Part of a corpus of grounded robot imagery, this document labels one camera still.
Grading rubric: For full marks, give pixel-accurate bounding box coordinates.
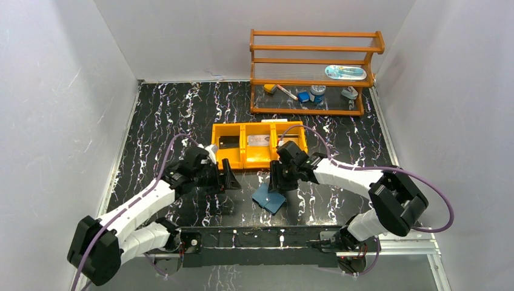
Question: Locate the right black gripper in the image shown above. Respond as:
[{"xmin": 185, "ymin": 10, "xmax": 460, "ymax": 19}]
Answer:
[{"xmin": 267, "ymin": 159, "xmax": 299, "ymax": 193}]

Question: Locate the blue card holder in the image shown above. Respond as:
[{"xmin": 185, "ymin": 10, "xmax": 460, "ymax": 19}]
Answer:
[{"xmin": 252, "ymin": 183, "xmax": 286, "ymax": 215}]

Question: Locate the yellow three-compartment bin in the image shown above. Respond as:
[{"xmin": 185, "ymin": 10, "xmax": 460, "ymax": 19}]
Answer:
[{"xmin": 212, "ymin": 120, "xmax": 308, "ymax": 170}]

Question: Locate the orange wooden shelf rack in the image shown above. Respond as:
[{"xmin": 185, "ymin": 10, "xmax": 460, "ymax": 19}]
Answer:
[{"xmin": 249, "ymin": 29, "xmax": 386, "ymax": 116}]

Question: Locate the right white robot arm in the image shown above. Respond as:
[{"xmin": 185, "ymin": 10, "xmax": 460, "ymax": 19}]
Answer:
[{"xmin": 269, "ymin": 141, "xmax": 429, "ymax": 251}]

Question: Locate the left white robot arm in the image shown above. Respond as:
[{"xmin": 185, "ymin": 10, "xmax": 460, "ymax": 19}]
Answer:
[{"xmin": 67, "ymin": 145, "xmax": 241, "ymax": 286}]

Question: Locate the black credit card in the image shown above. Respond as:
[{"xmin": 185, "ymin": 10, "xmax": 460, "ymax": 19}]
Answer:
[{"xmin": 219, "ymin": 136, "xmax": 240, "ymax": 149}]

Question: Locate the silver credit card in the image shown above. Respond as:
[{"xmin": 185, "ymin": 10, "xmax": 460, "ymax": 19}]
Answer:
[{"xmin": 247, "ymin": 135, "xmax": 270, "ymax": 147}]

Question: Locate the white rectangular box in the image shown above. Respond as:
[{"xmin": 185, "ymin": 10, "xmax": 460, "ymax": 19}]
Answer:
[{"xmin": 260, "ymin": 119, "xmax": 288, "ymax": 123}]

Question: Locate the blue small box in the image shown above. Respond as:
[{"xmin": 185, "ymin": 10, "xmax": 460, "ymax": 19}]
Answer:
[{"xmin": 297, "ymin": 91, "xmax": 310, "ymax": 103}]

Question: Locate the white marker pen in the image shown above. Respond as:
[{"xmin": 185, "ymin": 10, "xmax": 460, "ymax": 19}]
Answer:
[{"xmin": 276, "ymin": 84, "xmax": 298, "ymax": 101}]

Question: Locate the yellow sponge block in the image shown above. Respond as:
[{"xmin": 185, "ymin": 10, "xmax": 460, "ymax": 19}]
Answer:
[{"xmin": 263, "ymin": 84, "xmax": 277, "ymax": 95}]

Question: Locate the grey tape dispenser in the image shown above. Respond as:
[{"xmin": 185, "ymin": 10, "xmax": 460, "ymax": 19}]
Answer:
[{"xmin": 341, "ymin": 86, "xmax": 359, "ymax": 100}]

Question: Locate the blue blister pack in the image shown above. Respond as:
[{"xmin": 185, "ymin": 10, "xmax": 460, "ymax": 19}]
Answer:
[{"xmin": 324, "ymin": 65, "xmax": 367, "ymax": 81}]

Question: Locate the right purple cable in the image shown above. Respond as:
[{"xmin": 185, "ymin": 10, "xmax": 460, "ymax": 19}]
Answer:
[{"xmin": 279, "ymin": 124, "xmax": 455, "ymax": 278}]

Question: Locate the purple cable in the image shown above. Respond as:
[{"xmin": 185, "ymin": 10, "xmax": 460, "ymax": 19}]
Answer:
[
  {"xmin": 70, "ymin": 133, "xmax": 202, "ymax": 291},
  {"xmin": 279, "ymin": 124, "xmax": 455, "ymax": 278}
]

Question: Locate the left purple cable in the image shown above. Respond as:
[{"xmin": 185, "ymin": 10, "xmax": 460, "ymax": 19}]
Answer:
[{"xmin": 70, "ymin": 133, "xmax": 202, "ymax": 291}]

